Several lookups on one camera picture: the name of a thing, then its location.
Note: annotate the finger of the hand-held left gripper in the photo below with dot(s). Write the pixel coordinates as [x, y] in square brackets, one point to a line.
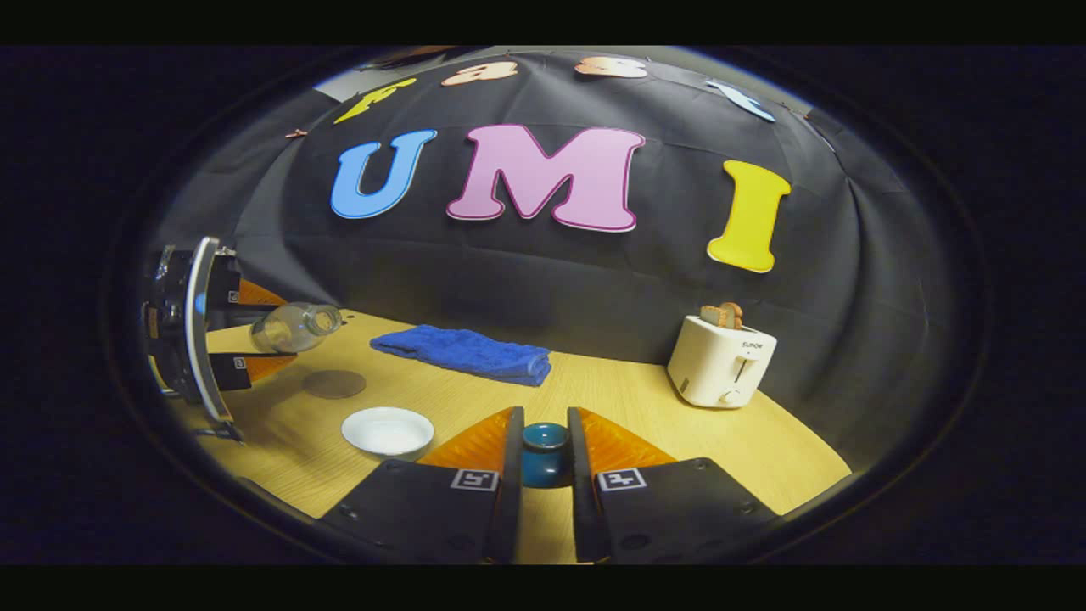
[229, 372]
[254, 295]

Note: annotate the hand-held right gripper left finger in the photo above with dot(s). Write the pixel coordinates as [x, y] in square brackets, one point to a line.
[512, 475]

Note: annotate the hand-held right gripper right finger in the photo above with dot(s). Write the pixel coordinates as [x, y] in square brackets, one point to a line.
[580, 484]

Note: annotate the blue teacup lid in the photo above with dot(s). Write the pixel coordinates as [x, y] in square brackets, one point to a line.
[545, 458]

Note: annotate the clear plastic water bottle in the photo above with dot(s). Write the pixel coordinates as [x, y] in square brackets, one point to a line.
[288, 329]

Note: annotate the round brown coaster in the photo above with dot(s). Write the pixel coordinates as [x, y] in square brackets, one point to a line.
[333, 384]

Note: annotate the white teacup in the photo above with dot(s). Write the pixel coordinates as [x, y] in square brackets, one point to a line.
[388, 431]

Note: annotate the blue folded towel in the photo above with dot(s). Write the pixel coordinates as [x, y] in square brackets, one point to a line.
[467, 352]

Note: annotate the white toaster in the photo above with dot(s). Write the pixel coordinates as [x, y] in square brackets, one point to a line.
[713, 365]

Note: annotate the black backdrop cloth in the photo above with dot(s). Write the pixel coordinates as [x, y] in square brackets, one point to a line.
[594, 280]

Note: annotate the toast slices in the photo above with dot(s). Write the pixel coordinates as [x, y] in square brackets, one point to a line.
[721, 316]

